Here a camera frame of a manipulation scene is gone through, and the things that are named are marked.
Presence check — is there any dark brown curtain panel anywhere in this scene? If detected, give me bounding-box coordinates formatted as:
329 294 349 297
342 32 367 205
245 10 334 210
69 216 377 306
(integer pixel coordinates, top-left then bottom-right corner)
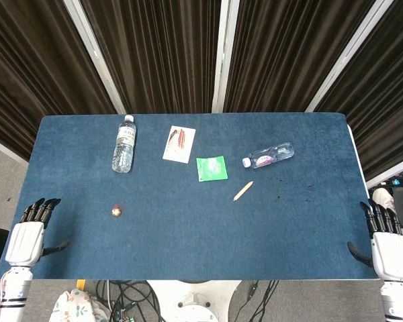
81 0 222 115
0 0 118 156
314 0 403 182
223 0 377 113

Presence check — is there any beige sausage stick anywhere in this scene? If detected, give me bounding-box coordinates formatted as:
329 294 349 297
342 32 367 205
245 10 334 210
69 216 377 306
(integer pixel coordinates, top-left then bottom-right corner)
232 180 255 203

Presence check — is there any green square packet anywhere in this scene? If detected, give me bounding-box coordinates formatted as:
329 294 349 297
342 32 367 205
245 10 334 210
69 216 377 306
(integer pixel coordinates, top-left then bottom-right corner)
195 155 229 183

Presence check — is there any clear water bottle pink label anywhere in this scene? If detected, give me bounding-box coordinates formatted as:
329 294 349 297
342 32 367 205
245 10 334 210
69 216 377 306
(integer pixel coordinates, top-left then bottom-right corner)
241 142 296 170

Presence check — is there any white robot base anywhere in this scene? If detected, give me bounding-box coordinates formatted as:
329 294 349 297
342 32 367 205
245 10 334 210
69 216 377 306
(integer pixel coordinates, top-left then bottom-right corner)
146 280 240 322

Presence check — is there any white partition bottom rail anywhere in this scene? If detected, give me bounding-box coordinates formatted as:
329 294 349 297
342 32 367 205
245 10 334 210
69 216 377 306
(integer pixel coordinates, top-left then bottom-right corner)
365 153 403 189
0 133 30 166

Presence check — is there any clear water bottle red label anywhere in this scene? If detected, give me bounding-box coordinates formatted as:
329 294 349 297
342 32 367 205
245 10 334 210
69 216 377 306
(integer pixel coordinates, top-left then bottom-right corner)
111 114 137 174

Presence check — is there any white card with red picture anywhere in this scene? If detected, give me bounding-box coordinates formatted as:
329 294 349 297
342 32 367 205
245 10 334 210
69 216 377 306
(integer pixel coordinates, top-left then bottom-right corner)
162 125 197 164

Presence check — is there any black cable bundle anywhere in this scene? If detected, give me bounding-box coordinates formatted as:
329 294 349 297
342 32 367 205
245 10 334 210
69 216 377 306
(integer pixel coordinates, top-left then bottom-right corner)
234 280 280 322
93 280 165 322

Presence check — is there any white partition post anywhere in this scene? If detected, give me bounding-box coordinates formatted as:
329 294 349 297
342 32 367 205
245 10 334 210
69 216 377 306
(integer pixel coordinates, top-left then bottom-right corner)
210 0 240 114
62 0 126 115
304 0 401 113

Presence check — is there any white table frame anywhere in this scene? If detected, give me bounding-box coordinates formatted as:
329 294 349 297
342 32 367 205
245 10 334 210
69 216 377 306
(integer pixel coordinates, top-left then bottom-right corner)
345 123 381 280

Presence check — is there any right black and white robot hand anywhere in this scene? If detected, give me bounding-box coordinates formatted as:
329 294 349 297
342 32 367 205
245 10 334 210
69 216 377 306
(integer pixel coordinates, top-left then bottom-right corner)
347 199 403 281

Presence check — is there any floral patterned cloth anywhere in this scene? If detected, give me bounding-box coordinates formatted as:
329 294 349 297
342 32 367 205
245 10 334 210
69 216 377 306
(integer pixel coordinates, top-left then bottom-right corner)
48 288 112 322

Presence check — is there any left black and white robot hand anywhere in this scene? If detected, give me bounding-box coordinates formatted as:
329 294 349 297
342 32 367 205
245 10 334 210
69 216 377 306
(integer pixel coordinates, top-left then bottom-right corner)
5 197 71 266

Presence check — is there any blue fabric table mat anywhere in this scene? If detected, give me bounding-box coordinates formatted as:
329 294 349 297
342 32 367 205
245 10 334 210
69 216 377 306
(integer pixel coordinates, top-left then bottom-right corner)
0 112 381 281

